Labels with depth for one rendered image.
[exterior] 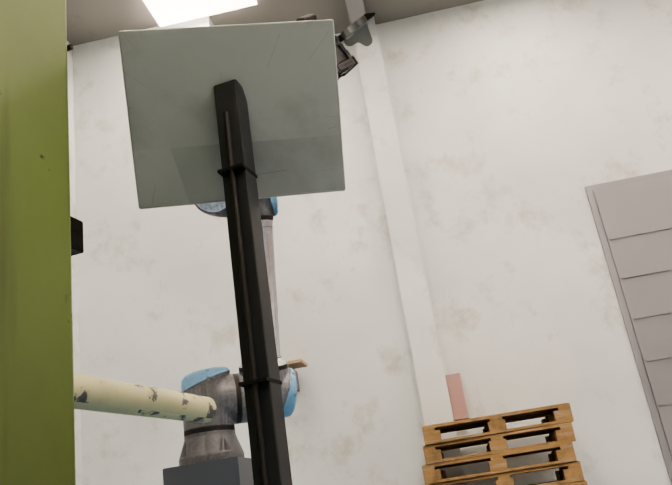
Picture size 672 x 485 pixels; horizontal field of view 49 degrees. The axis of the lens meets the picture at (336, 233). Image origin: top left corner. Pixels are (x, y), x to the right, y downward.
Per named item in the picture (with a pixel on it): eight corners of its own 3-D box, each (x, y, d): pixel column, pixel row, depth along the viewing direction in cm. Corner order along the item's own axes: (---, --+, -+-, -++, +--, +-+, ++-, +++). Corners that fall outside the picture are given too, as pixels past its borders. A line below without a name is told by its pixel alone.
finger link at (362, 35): (388, 32, 162) (355, 57, 164) (373, 10, 162) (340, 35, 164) (387, 31, 159) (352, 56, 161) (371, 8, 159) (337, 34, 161)
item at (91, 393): (193, 428, 127) (191, 397, 129) (221, 422, 126) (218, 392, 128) (11, 410, 87) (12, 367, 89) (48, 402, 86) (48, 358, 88)
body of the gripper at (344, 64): (361, 61, 163) (332, 87, 172) (339, 28, 163) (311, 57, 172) (340, 71, 158) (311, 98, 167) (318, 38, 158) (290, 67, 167)
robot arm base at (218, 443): (192, 469, 224) (190, 436, 227) (252, 459, 222) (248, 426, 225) (169, 467, 206) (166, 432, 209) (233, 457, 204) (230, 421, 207)
